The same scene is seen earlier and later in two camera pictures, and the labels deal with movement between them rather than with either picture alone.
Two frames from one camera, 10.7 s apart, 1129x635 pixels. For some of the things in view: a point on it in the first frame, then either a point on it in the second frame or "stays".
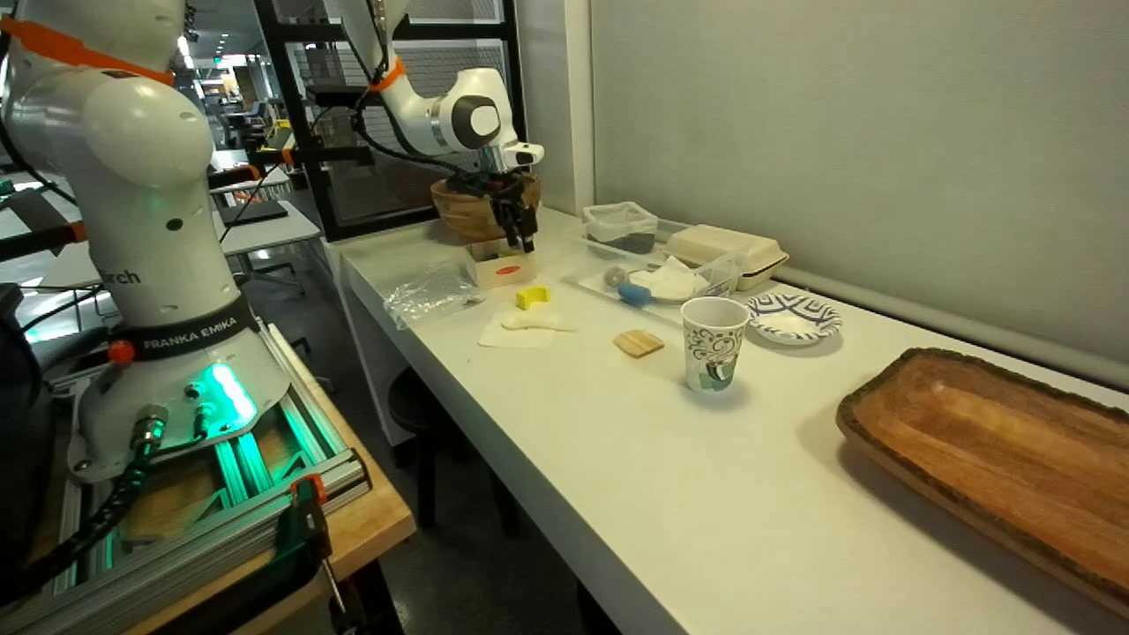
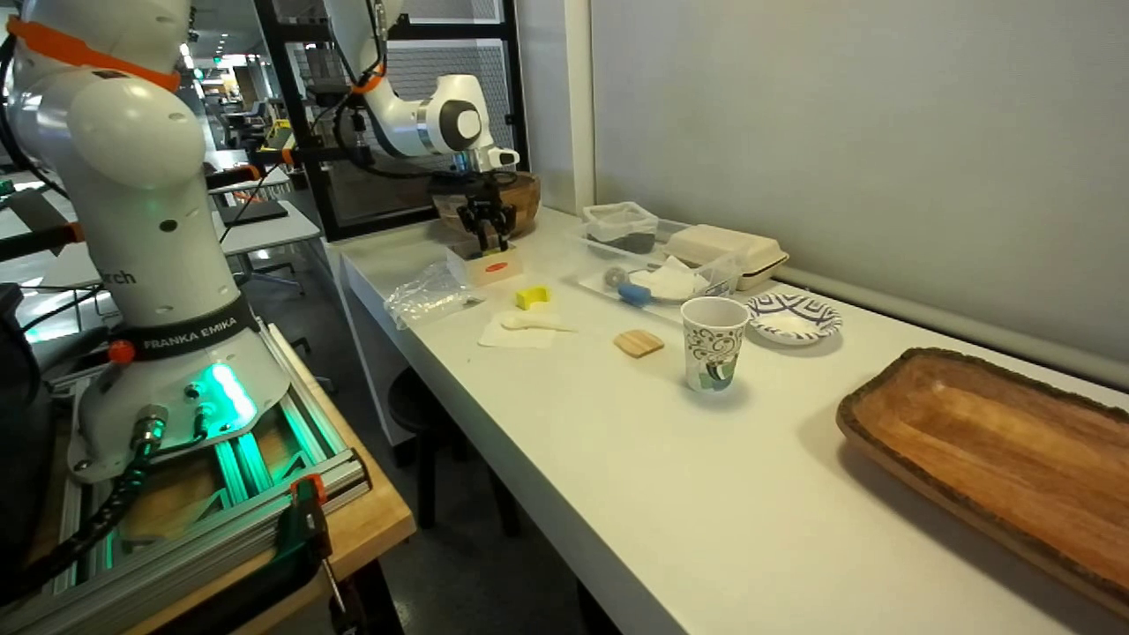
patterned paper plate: x=796 y=319 stays
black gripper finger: x=526 y=233 to x=501 y=233
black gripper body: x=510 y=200 to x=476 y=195
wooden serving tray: x=1031 y=463 stays
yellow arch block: x=530 y=299 stays
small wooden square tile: x=636 y=345 stays
